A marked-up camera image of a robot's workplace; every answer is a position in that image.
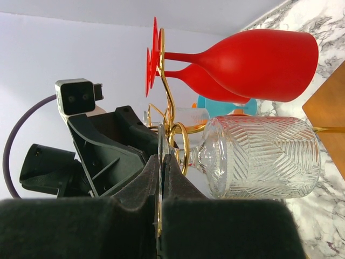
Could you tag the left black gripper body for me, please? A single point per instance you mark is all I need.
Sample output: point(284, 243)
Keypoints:
point(113, 148)

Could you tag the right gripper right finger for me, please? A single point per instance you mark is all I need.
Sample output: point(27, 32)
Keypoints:
point(194, 226)

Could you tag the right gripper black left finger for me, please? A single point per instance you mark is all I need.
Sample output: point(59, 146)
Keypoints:
point(121, 226)

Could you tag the clear wine glass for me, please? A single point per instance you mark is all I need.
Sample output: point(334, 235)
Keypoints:
point(248, 157)
point(153, 117)

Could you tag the orange wine glass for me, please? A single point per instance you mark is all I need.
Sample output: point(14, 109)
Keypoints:
point(235, 112)

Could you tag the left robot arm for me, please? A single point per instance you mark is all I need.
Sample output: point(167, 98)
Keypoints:
point(54, 171)

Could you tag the blue wine glass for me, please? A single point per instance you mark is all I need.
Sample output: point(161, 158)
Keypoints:
point(219, 108)

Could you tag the left red wine glass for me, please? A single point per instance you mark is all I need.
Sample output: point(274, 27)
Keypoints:
point(202, 83)

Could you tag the red wine glass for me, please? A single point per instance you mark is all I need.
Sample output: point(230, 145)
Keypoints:
point(261, 64)
point(202, 83)

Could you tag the right red wine glass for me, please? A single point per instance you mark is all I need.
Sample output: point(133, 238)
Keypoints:
point(261, 64)

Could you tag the gold wire wine glass rack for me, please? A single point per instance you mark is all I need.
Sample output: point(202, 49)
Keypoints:
point(177, 134)

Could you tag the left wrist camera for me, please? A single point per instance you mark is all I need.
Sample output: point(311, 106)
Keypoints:
point(78, 96)

